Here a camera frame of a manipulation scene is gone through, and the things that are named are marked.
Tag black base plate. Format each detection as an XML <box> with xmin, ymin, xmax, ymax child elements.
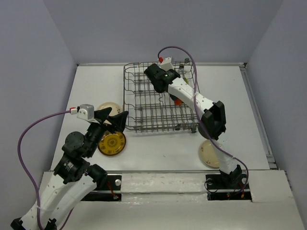
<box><xmin>82</xmin><ymin>174</ymin><xmax>122</xmax><ymax>202</ymax></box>
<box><xmin>204</xmin><ymin>174</ymin><xmax>252</xmax><ymax>201</ymax></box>

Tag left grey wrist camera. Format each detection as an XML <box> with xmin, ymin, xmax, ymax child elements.
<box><xmin>77</xmin><ymin>104</ymin><xmax>94</xmax><ymax>120</ymax></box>

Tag purple cable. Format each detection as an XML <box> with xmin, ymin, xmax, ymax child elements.
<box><xmin>18</xmin><ymin>107</ymin><xmax>79</xmax><ymax>230</ymax></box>
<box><xmin>157</xmin><ymin>46</ymin><xmax>250</xmax><ymax>195</ymax></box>

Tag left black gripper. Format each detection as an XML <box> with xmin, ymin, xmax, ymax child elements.
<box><xmin>86</xmin><ymin>106</ymin><xmax>130</xmax><ymax>156</ymax></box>

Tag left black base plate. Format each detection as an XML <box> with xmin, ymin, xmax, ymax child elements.
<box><xmin>82</xmin><ymin>174</ymin><xmax>122</xmax><ymax>202</ymax></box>

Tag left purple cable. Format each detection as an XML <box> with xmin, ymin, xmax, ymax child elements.
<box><xmin>18</xmin><ymin>107</ymin><xmax>79</xmax><ymax>230</ymax></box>

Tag yellow brown patterned plate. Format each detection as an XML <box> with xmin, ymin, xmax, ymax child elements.
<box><xmin>98</xmin><ymin>132</ymin><xmax>127</xmax><ymax>157</ymax></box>

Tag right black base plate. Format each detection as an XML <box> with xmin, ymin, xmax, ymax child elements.
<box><xmin>204</xmin><ymin>174</ymin><xmax>252</xmax><ymax>201</ymax></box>

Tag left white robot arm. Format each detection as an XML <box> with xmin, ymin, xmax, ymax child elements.
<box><xmin>11</xmin><ymin>104</ymin><xmax>129</xmax><ymax>230</ymax></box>

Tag orange plate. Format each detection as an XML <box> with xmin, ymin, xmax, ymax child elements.
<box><xmin>174</xmin><ymin>99</ymin><xmax>183</xmax><ymax>106</ymax></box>

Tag cream plate with black patch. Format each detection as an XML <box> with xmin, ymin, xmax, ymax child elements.
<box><xmin>97</xmin><ymin>102</ymin><xmax>122</xmax><ymax>116</ymax></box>

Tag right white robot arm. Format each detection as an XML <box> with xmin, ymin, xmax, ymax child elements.
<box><xmin>144</xmin><ymin>64</ymin><xmax>242</xmax><ymax>188</ymax></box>

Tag beige floral plate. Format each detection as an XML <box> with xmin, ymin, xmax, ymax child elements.
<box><xmin>198</xmin><ymin>140</ymin><xmax>220</xmax><ymax>169</ymax></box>

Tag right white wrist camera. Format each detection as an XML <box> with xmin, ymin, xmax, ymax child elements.
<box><xmin>159</xmin><ymin>57</ymin><xmax>174</xmax><ymax>71</ymax></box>

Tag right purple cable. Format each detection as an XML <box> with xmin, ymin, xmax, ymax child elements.
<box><xmin>157</xmin><ymin>46</ymin><xmax>250</xmax><ymax>195</ymax></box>

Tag grey wire dish rack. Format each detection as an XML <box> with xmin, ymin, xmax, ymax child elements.
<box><xmin>123</xmin><ymin>62</ymin><xmax>198</xmax><ymax>133</ymax></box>

